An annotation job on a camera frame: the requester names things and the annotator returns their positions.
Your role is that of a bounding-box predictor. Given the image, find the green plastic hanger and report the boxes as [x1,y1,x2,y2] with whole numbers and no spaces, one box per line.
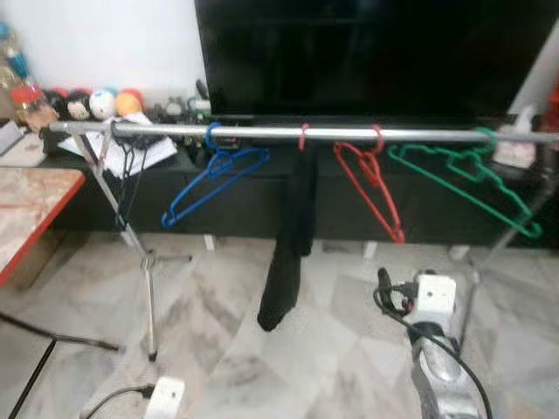
[386,127,545,240]

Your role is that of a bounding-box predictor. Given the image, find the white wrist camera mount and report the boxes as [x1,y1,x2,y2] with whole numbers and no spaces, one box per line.
[411,272,459,320]
[143,376,186,419]

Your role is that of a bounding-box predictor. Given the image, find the blue plastic hanger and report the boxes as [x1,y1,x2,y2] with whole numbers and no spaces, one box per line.
[161,122,273,229]

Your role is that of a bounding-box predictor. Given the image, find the black wire hanger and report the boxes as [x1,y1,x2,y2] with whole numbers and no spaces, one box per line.
[107,140,156,230]

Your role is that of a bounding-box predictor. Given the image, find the silver metal clothes rack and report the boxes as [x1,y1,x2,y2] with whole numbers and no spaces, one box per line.
[48,120,559,362]

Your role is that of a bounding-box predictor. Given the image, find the orange round doll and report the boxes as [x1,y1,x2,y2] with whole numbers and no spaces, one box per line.
[115,87,146,118]

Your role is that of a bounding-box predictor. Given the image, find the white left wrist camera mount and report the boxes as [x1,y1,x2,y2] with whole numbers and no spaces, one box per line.
[143,376,186,419]

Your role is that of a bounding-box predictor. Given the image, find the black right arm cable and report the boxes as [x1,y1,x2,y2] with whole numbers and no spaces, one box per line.
[375,267,495,419]

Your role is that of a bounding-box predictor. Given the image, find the white tissue pack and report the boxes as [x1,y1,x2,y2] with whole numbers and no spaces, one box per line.
[493,105,539,169]

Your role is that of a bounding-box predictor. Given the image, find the long black garment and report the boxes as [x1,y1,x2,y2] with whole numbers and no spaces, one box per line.
[257,144,321,333]

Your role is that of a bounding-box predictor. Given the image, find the figurine jar with red lid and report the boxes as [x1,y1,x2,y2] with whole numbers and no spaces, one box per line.
[9,86,49,134]

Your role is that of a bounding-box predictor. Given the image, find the black TV cabinet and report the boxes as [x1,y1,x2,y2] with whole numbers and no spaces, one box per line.
[39,144,559,250]

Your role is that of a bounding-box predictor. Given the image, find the white papers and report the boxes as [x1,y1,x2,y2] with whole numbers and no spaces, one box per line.
[63,131,181,177]

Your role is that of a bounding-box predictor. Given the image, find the black television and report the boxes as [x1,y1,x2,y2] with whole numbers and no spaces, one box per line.
[194,0,559,120]

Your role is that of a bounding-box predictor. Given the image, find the blue figurine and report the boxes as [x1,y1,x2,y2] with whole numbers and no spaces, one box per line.
[0,22,25,84]

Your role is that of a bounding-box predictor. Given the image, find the white round doll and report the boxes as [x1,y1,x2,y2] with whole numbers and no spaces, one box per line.
[91,87,117,120]

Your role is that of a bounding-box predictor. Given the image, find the dark-haired round doll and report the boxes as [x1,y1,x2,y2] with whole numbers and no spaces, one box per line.
[67,90,93,121]

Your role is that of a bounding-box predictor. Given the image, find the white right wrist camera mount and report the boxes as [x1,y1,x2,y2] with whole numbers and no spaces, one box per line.
[411,272,459,320]

